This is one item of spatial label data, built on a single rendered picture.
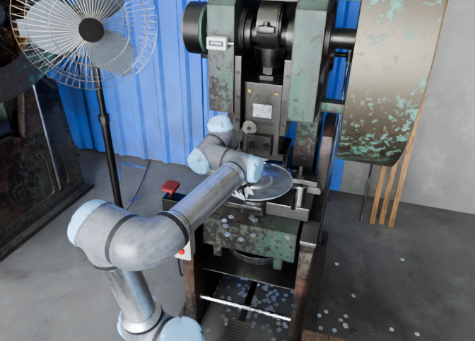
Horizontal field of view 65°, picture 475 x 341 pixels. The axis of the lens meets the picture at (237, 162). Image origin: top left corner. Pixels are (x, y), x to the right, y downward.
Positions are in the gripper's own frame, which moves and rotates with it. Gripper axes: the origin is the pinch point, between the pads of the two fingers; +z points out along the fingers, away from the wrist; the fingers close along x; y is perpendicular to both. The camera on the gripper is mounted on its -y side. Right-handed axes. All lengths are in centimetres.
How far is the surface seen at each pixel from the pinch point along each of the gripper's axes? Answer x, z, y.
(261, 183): 10.3, 4.1, -4.4
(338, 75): 115, 30, -76
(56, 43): -28, -56, -79
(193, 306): -37, 55, -13
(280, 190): 13.9, 5.6, 3.0
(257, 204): 2.4, 2.6, 5.0
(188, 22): 14, -55, -32
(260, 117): 20.9, -18.2, -11.7
